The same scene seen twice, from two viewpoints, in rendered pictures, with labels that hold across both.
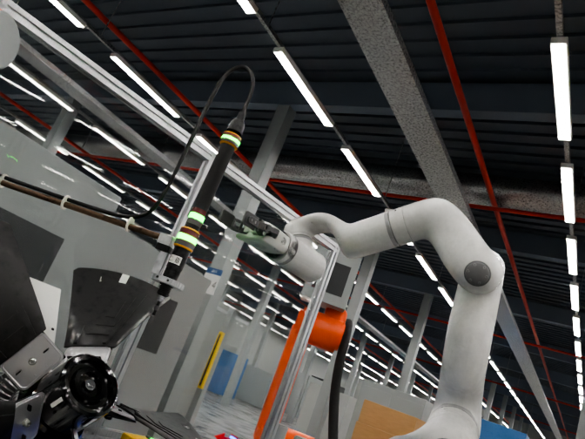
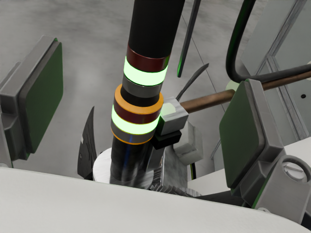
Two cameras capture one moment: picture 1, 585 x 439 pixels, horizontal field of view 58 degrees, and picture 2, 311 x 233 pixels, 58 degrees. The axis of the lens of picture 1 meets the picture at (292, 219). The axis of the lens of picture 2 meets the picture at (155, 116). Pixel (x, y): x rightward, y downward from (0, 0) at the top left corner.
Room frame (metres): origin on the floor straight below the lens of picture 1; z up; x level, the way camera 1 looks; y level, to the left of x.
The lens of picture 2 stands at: (1.25, 0.06, 1.73)
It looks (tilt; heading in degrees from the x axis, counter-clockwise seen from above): 43 degrees down; 127
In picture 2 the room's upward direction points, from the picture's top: 16 degrees clockwise
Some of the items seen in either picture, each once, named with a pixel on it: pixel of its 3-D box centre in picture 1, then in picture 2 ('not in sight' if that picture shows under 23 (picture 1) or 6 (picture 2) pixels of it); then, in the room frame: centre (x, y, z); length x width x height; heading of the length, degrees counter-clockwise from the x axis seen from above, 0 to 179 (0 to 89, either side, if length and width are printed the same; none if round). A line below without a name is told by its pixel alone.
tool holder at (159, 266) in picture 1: (171, 261); (136, 146); (1.13, 0.21, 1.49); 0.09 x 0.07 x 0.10; 78
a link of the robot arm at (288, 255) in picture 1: (281, 246); not in sight; (1.31, 0.00, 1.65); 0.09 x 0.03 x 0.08; 43
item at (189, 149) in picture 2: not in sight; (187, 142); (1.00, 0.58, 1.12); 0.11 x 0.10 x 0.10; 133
